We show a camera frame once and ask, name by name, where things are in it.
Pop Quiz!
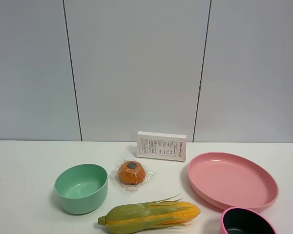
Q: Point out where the orange pastry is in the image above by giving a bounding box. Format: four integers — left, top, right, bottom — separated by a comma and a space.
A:
109, 156, 155, 193

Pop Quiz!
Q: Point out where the white printed cardboard box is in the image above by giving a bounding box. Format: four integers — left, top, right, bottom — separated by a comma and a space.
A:
136, 131, 187, 162

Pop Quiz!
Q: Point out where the green plastic bowl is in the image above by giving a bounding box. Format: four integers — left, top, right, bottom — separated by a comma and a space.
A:
54, 164, 108, 215

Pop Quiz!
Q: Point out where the toy corn cob with husk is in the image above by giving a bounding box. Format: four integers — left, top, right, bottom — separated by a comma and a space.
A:
98, 197, 201, 234

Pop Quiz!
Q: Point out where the pink plastic plate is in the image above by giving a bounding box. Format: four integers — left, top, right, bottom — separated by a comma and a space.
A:
187, 152, 279, 212

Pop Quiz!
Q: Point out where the pink cup with dark interior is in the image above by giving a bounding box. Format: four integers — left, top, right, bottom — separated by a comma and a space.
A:
219, 207, 277, 234

